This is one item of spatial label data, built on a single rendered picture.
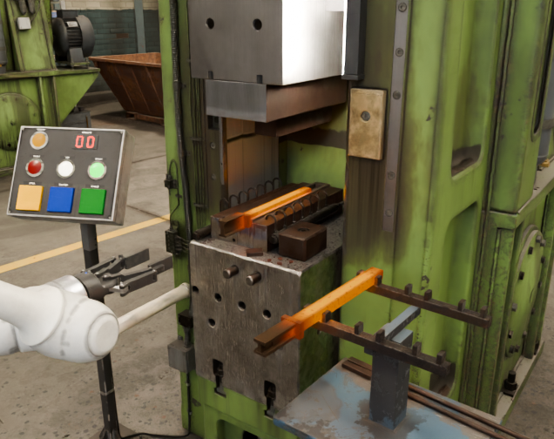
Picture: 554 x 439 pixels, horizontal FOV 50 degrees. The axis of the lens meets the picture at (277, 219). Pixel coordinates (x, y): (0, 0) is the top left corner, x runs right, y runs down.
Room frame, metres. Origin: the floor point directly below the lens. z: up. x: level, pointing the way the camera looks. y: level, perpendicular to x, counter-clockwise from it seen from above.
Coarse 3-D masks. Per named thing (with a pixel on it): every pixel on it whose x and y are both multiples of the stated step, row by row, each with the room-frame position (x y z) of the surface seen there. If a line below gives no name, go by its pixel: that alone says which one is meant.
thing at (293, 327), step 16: (368, 272) 1.24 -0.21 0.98; (336, 288) 1.15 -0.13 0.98; (352, 288) 1.15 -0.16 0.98; (320, 304) 1.08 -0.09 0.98; (336, 304) 1.10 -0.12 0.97; (288, 320) 1.01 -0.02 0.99; (304, 320) 1.02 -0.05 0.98; (256, 336) 0.95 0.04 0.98; (272, 336) 0.95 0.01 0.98; (288, 336) 0.99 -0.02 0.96; (256, 352) 0.94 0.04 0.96; (272, 352) 0.94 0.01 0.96
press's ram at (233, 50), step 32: (192, 0) 1.64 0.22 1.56; (224, 0) 1.58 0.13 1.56; (256, 0) 1.52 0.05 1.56; (288, 0) 1.50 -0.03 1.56; (320, 0) 1.62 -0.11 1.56; (192, 32) 1.64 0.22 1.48; (224, 32) 1.58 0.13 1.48; (256, 32) 1.52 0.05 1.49; (288, 32) 1.50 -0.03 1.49; (320, 32) 1.62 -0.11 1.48; (192, 64) 1.65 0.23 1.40; (224, 64) 1.58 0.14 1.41; (256, 64) 1.52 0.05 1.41; (288, 64) 1.50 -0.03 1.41; (320, 64) 1.62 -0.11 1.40
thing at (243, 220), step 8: (296, 192) 1.76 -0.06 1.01; (304, 192) 1.77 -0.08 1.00; (272, 200) 1.68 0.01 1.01; (280, 200) 1.68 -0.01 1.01; (288, 200) 1.70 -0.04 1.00; (256, 208) 1.61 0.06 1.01; (264, 208) 1.61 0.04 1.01; (272, 208) 1.63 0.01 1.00; (232, 216) 1.51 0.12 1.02; (240, 216) 1.52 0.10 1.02; (248, 216) 1.53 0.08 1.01; (224, 224) 1.47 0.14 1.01; (232, 224) 1.50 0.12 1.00; (240, 224) 1.53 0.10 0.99; (248, 224) 1.53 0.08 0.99; (224, 232) 1.47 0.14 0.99; (232, 232) 1.49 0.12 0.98
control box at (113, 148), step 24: (24, 144) 1.80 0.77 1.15; (48, 144) 1.79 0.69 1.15; (72, 144) 1.77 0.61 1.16; (96, 144) 1.76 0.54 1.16; (120, 144) 1.75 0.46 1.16; (24, 168) 1.76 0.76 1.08; (48, 168) 1.75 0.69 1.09; (72, 168) 1.73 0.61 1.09; (120, 168) 1.72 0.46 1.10; (48, 192) 1.71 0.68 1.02; (120, 192) 1.70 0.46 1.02; (24, 216) 1.69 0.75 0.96; (48, 216) 1.67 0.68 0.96; (72, 216) 1.66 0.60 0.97; (96, 216) 1.65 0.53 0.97; (120, 216) 1.69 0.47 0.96
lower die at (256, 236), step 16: (272, 192) 1.85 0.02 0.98; (288, 192) 1.81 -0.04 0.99; (320, 192) 1.81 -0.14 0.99; (336, 192) 1.82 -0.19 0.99; (240, 208) 1.66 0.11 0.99; (288, 208) 1.65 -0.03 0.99; (304, 208) 1.66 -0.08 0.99; (256, 224) 1.53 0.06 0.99; (272, 224) 1.53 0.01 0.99; (288, 224) 1.59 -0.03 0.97; (240, 240) 1.56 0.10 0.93; (256, 240) 1.53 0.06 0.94
